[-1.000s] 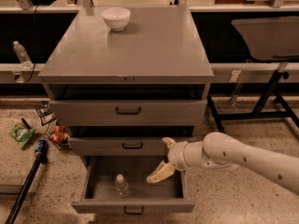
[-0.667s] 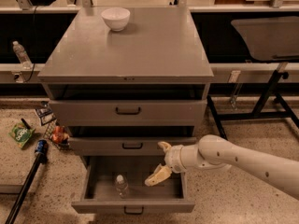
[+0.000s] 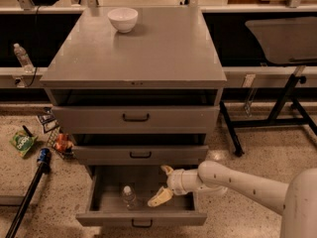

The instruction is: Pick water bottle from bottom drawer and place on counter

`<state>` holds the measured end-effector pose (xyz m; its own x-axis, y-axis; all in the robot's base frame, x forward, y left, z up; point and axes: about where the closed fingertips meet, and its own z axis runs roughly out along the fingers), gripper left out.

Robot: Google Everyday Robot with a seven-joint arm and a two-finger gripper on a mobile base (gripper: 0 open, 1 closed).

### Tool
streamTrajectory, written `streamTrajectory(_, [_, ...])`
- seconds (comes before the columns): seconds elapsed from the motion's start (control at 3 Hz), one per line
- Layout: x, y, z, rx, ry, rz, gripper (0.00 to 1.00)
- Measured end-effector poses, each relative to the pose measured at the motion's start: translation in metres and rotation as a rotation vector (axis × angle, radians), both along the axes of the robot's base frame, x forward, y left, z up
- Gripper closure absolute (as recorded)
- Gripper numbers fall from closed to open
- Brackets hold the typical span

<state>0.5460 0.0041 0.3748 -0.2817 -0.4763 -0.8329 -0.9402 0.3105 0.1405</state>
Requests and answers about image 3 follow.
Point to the grey drawer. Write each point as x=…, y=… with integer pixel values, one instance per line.
x=139, y=155
x=106, y=206
x=136, y=119

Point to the grey bottom drawer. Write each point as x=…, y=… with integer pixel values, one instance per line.
x=106, y=206

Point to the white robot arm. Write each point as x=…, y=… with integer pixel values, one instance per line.
x=295, y=202

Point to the black metal table stand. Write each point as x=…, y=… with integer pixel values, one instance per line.
x=287, y=93

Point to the black pole on floor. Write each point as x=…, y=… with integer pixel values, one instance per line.
x=43, y=168

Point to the clear water bottle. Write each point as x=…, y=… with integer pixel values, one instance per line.
x=129, y=197
x=23, y=59

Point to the green snack bag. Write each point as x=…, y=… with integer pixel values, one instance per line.
x=23, y=142

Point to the clear water bottle on ledge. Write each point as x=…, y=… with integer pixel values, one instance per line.
x=23, y=59

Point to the orange snack package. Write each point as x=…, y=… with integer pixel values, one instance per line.
x=62, y=143

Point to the grey top drawer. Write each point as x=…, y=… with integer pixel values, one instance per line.
x=136, y=119

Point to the grey drawer cabinet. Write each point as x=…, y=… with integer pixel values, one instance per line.
x=168, y=59

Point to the dark snack packet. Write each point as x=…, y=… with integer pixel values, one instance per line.
x=47, y=120

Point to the white ceramic bowl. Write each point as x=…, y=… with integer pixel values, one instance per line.
x=123, y=19

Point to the grey middle drawer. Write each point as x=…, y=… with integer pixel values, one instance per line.
x=139, y=155

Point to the blue soda can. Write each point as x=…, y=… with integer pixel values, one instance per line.
x=44, y=156

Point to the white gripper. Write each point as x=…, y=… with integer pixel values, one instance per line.
x=174, y=181

